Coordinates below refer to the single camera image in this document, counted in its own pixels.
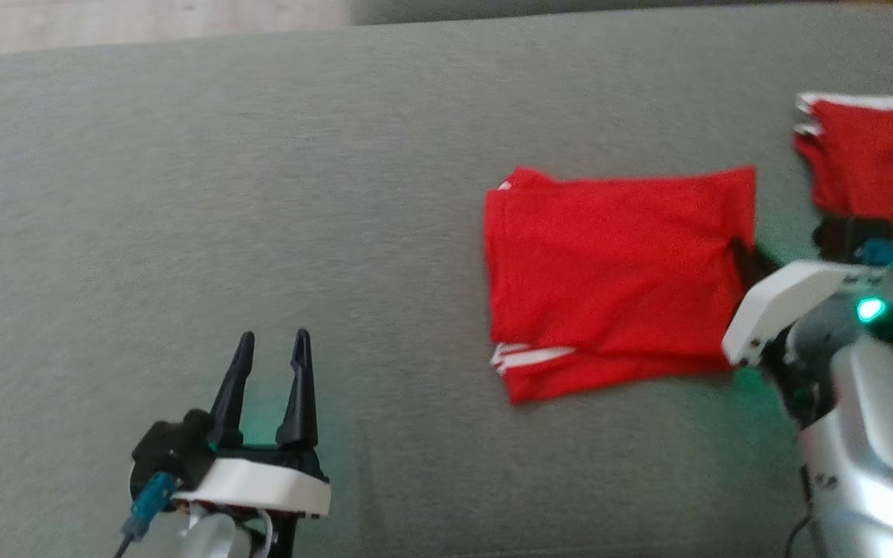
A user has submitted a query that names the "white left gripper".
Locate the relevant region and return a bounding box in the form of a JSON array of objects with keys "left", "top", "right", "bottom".
[{"left": 179, "top": 328, "right": 333, "bottom": 558}]

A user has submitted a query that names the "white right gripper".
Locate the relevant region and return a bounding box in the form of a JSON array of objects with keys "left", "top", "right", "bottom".
[{"left": 721, "top": 236, "right": 891, "bottom": 425}]

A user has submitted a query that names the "red basketball jersey number 23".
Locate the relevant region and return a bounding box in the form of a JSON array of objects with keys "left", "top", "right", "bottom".
[{"left": 482, "top": 164, "right": 760, "bottom": 407}]

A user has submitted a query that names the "red shorts white trim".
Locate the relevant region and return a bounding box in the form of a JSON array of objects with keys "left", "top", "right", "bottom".
[{"left": 793, "top": 90, "right": 893, "bottom": 264}]

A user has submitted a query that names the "narrow grey sofa seat cushion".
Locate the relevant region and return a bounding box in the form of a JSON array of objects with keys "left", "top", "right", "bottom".
[{"left": 347, "top": 0, "right": 881, "bottom": 26}]

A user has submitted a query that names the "right camera cable blue plug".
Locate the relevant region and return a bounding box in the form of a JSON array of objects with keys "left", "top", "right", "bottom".
[{"left": 853, "top": 238, "right": 893, "bottom": 274}]

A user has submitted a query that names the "camera cable blue plug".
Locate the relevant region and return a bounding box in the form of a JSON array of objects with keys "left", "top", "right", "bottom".
[
  {"left": 853, "top": 238, "right": 893, "bottom": 274},
  {"left": 112, "top": 472, "right": 179, "bottom": 558}
]

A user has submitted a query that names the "left camera cable blue plug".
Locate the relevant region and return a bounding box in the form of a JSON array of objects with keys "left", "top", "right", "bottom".
[{"left": 112, "top": 472, "right": 179, "bottom": 558}]

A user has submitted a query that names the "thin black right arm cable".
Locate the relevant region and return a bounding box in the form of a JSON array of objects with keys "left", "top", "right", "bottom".
[{"left": 783, "top": 463, "right": 816, "bottom": 558}]

